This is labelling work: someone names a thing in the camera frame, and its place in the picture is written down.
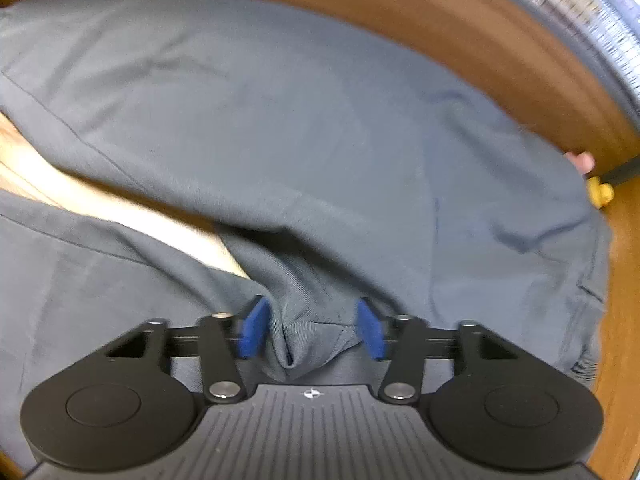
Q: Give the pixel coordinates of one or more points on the pink toy figure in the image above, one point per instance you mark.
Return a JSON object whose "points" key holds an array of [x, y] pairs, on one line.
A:
{"points": [[580, 162]]}

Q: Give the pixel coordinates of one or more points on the grey pants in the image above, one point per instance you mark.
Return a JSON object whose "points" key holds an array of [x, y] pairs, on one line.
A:
{"points": [[300, 135]]}

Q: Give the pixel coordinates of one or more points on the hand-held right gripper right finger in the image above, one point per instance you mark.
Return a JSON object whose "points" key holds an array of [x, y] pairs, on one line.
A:
{"points": [[370, 327]]}

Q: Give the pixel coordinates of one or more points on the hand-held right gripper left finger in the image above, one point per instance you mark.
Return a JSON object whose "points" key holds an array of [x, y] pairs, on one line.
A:
{"points": [[252, 327]]}

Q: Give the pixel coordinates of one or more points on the yellow rubber duck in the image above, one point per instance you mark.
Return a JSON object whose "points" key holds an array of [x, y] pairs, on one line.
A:
{"points": [[600, 192]]}

